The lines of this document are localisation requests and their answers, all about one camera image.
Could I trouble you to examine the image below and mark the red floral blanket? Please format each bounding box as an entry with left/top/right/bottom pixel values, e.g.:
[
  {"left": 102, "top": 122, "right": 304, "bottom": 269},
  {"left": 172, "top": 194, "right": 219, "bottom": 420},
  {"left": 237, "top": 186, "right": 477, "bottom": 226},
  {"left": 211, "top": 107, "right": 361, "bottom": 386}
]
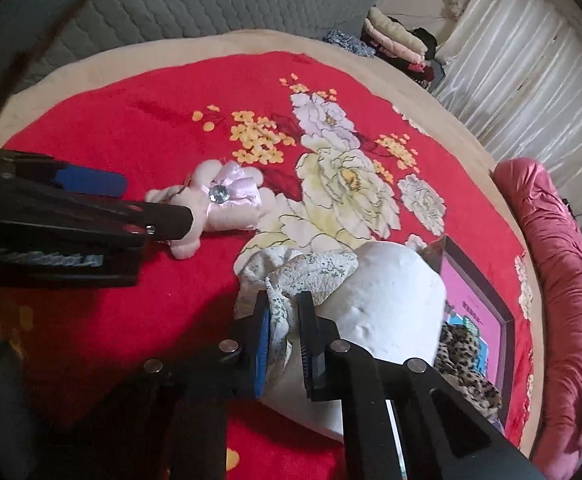
[{"left": 0, "top": 52, "right": 533, "bottom": 479}]

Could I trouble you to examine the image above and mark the dark brown box tray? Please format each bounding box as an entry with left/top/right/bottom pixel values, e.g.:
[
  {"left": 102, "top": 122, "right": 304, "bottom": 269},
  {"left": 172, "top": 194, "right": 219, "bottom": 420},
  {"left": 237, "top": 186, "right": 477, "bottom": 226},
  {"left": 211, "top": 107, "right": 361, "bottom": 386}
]
[{"left": 423, "top": 236, "right": 515, "bottom": 424}]

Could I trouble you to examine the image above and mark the floral white fabric pouch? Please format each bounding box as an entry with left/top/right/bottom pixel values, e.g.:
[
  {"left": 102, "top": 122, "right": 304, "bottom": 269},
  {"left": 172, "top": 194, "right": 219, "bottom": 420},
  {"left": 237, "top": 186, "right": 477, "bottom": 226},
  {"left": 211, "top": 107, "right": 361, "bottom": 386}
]
[{"left": 233, "top": 245, "right": 358, "bottom": 388}]

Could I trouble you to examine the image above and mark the blue patterned cloth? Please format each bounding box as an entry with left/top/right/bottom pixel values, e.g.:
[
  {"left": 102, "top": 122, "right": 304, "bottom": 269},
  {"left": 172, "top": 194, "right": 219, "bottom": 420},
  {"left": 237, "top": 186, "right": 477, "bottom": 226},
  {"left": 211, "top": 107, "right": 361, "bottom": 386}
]
[{"left": 323, "top": 29, "right": 376, "bottom": 58}]

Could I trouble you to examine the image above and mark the beige bed sheet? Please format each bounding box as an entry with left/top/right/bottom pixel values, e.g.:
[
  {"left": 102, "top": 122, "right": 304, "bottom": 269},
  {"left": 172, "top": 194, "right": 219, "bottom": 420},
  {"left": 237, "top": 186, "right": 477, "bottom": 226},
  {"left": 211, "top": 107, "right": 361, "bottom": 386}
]
[{"left": 0, "top": 30, "right": 542, "bottom": 452}]

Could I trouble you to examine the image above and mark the pink red quilt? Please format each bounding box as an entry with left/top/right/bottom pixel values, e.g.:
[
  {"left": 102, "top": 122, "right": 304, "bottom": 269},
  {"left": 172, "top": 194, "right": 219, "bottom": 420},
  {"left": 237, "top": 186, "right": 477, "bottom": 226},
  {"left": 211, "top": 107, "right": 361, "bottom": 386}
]
[{"left": 492, "top": 158, "right": 582, "bottom": 479}]

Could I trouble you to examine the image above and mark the grey quilted headboard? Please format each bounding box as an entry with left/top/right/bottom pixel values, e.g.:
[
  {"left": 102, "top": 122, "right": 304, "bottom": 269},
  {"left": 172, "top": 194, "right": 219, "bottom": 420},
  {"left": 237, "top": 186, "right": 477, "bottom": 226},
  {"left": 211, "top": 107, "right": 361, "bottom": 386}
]
[{"left": 18, "top": 0, "right": 378, "bottom": 90}]

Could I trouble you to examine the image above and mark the white satin curtain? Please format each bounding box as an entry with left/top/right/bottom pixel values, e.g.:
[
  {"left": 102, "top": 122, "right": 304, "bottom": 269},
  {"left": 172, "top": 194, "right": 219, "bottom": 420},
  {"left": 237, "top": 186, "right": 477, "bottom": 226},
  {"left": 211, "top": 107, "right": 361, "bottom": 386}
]
[{"left": 433, "top": 0, "right": 582, "bottom": 188}]

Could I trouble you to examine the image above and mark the white toilet paper roll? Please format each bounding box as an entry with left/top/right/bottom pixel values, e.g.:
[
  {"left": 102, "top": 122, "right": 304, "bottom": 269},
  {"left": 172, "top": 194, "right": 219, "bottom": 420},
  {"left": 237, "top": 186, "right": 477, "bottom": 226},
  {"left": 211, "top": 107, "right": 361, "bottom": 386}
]
[{"left": 265, "top": 240, "right": 448, "bottom": 438}]

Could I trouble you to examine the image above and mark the leopard print cloth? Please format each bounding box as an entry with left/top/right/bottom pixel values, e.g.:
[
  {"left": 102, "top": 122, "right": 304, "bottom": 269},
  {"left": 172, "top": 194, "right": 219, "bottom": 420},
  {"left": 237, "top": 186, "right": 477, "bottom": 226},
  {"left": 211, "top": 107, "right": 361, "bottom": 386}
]
[{"left": 434, "top": 322, "right": 502, "bottom": 422}]

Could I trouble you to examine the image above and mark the pink plush bunny with bow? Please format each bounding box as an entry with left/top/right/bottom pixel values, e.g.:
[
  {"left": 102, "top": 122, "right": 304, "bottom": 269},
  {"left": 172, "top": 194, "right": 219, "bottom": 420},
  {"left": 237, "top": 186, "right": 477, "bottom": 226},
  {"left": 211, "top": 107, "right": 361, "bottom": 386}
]
[{"left": 145, "top": 159, "right": 276, "bottom": 260}]

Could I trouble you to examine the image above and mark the pink book with blue panel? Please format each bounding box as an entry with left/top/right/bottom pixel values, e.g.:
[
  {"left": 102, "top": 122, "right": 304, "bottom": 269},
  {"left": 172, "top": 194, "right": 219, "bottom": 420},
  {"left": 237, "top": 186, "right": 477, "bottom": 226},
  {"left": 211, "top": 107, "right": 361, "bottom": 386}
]
[{"left": 440, "top": 257, "right": 506, "bottom": 388}]

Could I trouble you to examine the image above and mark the stack of folded clothes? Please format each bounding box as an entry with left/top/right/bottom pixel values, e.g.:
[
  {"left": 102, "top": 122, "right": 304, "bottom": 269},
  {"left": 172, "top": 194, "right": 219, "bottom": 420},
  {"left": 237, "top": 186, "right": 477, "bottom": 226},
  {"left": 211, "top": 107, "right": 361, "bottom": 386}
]
[{"left": 361, "top": 6, "right": 445, "bottom": 91}]

